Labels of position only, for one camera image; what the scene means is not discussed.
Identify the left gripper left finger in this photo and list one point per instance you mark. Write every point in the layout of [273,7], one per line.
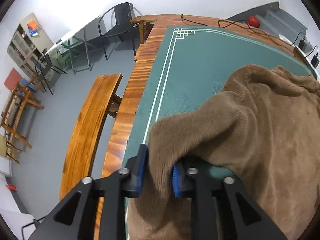
[75,215]

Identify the beige storage cabinet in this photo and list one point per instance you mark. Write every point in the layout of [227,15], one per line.
[27,43]

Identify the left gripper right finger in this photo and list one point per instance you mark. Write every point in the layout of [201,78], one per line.
[221,208]

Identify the wooden chair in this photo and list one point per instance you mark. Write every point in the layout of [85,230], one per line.
[10,117]

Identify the brown fleece garment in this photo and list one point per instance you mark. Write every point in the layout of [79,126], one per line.
[263,126]

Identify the glass side table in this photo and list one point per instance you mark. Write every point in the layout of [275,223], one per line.
[80,40]

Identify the black power adapter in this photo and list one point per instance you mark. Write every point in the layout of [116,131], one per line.
[300,41]
[314,61]

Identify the wooden bench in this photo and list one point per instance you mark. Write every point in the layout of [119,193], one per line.
[100,102]

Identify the black folding chair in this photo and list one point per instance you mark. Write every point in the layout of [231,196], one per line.
[43,66]

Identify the black metal chair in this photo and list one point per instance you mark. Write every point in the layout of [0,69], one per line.
[123,17]

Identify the green table mat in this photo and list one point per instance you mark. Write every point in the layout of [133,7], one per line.
[193,64]

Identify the red ball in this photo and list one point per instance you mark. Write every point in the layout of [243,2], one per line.
[253,21]

